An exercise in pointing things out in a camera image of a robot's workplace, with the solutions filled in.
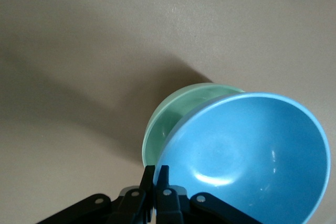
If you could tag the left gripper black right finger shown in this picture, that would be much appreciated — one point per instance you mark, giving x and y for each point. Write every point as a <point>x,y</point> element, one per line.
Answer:
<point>170,208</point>

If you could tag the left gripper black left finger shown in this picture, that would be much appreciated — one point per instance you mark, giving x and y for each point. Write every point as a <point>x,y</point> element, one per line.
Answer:
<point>131,205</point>

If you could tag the blue bowl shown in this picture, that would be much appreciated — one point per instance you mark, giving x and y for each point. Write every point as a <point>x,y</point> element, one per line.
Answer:
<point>236,155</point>

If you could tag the green bowl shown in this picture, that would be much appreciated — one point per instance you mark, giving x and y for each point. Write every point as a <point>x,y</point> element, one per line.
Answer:
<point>168,119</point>

